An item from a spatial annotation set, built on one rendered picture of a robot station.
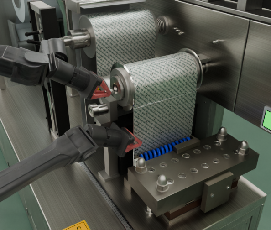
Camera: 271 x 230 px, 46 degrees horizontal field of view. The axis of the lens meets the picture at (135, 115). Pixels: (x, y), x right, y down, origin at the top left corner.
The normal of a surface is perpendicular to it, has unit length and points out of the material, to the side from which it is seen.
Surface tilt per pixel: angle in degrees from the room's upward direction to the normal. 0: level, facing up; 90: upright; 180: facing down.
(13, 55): 30
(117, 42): 92
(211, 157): 0
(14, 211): 0
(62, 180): 0
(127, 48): 92
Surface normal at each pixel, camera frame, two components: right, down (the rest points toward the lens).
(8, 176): 0.55, -0.59
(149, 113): 0.51, 0.44
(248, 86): -0.85, 0.26
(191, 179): 0.00, -0.86
